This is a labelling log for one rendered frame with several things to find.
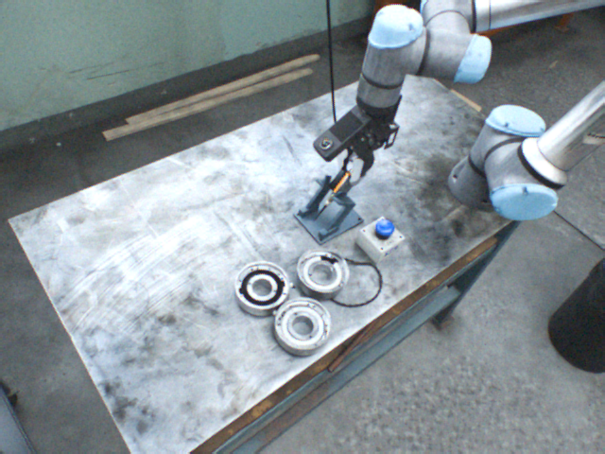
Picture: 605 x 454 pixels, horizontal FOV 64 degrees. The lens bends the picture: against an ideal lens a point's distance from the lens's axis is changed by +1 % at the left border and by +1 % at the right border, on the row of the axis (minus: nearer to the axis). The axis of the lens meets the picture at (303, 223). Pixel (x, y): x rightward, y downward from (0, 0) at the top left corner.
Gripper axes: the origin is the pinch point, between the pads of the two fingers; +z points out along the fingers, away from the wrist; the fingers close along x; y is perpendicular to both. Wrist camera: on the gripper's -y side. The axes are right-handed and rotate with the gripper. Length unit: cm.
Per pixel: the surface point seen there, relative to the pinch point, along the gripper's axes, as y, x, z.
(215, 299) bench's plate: -34.2, -4.2, 12.0
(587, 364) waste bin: 85, -64, 86
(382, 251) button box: -1.0, -15.2, 7.4
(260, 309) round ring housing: -29.3, -12.4, 8.2
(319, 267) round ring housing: -13.1, -10.2, 10.2
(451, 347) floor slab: 50, -30, 92
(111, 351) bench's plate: -54, -3, 12
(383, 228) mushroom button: 1.0, -12.2, 4.5
